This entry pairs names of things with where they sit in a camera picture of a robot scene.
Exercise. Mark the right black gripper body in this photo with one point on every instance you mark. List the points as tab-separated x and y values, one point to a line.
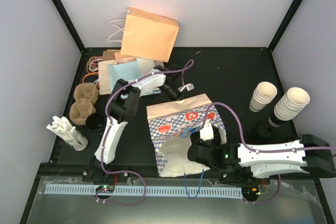
194	139

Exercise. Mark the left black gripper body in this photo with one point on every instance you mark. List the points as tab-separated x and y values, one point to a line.
171	93

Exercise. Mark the blue checkered paper bag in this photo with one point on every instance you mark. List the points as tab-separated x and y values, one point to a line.
171	125

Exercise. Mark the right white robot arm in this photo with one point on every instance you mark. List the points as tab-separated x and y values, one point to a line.
309	155

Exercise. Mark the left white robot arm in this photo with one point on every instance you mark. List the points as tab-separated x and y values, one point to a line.
124	100

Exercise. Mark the white paper bag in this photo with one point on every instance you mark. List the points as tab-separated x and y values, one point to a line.
145	65

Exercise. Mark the light blue paper bag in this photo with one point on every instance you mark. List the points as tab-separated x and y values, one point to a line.
127	71

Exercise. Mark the orange paper bag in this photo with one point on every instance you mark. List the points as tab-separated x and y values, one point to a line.
149	36

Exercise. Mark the beige kraft paper bag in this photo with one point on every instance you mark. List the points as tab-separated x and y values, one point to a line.
103	73

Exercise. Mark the brown flat paper bag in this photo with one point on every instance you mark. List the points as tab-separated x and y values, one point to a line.
109	54

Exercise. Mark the short stack paper cups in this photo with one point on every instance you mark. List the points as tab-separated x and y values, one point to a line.
263	94

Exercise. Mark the brown pulp cup carrier stack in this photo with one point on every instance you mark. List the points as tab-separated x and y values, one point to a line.
85	95

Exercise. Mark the tall stack paper cups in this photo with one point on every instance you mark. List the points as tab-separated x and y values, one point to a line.
292	102

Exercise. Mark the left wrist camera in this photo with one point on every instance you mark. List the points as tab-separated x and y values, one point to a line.
187	87

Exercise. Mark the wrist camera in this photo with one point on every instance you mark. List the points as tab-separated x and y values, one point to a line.
207	132
187	87

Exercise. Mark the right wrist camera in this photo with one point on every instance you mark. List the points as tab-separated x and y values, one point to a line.
207	132

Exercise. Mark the light blue cable duct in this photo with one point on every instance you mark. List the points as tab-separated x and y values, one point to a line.
149	191

